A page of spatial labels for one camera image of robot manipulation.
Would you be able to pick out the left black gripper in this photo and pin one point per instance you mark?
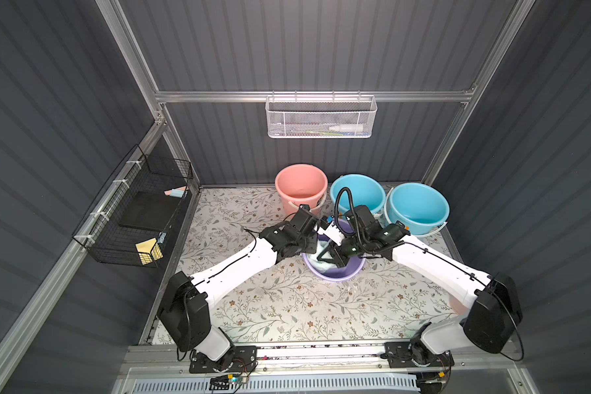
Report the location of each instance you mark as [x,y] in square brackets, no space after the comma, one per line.
[313,236]

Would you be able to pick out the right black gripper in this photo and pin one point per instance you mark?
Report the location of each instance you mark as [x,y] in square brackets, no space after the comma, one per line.
[336,249]

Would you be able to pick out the purple plastic bucket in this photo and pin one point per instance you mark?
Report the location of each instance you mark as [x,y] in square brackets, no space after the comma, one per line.
[335,273]

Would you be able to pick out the mint green microfiber cloth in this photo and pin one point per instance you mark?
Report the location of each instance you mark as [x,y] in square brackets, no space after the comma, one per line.
[321,266]

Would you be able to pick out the teal plastic bucket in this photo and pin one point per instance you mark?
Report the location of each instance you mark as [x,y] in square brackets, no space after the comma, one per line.
[422,209]
[364,190]

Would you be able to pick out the pink plastic bucket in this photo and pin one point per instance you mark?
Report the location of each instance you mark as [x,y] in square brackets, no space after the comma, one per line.
[301,184]

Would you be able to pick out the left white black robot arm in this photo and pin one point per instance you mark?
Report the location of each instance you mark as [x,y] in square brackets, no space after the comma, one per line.
[185,308]

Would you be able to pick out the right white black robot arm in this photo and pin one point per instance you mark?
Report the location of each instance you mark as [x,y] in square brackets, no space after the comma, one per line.
[492,305]

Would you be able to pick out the floral patterned table mat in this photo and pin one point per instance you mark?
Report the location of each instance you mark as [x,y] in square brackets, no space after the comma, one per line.
[290,303]

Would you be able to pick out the white bottle in basket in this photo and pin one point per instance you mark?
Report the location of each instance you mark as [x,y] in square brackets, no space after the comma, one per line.
[347,129]

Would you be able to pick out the yellow sticky note pad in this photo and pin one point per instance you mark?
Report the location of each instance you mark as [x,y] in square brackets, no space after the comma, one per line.
[149,251]

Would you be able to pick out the black notebook in basket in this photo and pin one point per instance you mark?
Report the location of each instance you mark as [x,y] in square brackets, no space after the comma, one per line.
[149,212]

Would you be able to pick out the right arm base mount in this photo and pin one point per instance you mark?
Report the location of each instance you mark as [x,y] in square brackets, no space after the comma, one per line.
[405,354]

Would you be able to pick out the white wire mesh basket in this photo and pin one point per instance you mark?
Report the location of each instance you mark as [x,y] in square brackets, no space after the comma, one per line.
[310,116]

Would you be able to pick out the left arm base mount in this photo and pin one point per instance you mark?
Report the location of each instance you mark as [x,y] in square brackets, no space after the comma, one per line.
[240,359]

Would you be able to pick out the black wire wall basket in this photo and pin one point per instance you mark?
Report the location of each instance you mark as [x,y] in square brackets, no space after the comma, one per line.
[99,232]

